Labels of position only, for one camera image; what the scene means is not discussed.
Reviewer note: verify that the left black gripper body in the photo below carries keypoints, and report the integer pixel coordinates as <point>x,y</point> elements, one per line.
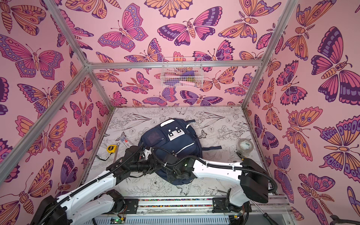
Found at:
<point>150,164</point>

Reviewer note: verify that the navy blue student backpack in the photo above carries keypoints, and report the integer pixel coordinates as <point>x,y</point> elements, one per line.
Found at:
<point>174,136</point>

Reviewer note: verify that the white wire wall basket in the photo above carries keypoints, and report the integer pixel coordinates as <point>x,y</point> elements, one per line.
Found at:
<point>182,72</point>

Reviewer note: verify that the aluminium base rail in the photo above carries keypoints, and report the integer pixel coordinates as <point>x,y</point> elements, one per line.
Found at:
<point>195,210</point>

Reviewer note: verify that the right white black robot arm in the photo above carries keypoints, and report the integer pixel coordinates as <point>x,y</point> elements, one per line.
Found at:
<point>253,183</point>

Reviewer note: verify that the id card badge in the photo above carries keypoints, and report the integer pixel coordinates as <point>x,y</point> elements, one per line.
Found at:
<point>124,140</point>

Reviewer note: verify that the black handled screwdriver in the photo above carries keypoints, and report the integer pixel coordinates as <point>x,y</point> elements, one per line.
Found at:
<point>265,215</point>

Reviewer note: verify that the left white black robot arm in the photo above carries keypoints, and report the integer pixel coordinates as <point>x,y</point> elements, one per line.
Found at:
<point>97,196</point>

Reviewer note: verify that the clear tape roll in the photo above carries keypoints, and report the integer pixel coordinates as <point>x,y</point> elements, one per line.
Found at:
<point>244,147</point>

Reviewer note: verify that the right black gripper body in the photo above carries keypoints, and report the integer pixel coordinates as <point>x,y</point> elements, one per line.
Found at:
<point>168,162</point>

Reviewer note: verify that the silver wrench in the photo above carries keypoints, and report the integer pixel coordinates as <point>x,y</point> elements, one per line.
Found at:
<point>116,152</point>

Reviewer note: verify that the yellow tape measure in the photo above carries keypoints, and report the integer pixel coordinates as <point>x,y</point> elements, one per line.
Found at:
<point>112,149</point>

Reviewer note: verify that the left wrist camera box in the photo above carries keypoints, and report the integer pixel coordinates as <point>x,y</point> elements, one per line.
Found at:
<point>145,154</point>

